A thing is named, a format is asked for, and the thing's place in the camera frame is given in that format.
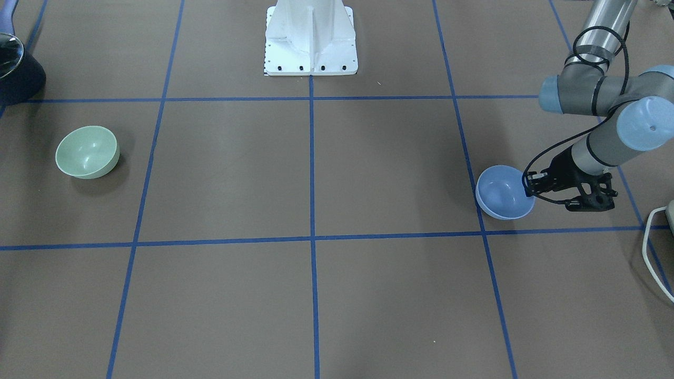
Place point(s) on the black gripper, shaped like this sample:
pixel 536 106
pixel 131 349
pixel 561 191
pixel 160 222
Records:
pixel 560 169

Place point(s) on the blue bowl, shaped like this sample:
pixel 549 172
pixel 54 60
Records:
pixel 500 193

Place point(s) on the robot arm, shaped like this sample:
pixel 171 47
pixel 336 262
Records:
pixel 596 81

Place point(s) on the green bowl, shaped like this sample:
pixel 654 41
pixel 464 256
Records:
pixel 89 152

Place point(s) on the white chrome toaster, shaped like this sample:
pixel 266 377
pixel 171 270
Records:
pixel 669 214

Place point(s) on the dark blue saucepan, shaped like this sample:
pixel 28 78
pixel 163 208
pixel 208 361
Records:
pixel 22 76

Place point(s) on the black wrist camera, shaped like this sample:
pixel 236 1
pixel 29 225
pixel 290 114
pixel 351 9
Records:
pixel 596 194

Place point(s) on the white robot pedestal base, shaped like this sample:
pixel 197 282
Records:
pixel 310 38

